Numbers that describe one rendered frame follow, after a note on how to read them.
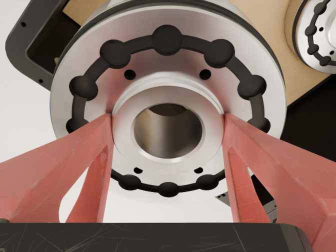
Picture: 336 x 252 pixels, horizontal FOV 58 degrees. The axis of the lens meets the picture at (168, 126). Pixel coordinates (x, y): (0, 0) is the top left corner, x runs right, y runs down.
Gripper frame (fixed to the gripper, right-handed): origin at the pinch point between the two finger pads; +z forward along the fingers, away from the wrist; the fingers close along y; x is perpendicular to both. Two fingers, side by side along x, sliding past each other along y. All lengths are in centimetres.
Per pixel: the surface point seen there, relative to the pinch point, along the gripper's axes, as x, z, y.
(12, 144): 28, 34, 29
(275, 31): 2.7, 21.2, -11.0
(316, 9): -0.2, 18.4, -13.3
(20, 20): -1.6, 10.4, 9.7
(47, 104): 19.2, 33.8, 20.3
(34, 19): -1.7, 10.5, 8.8
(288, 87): 9.4, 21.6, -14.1
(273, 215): 20.2, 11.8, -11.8
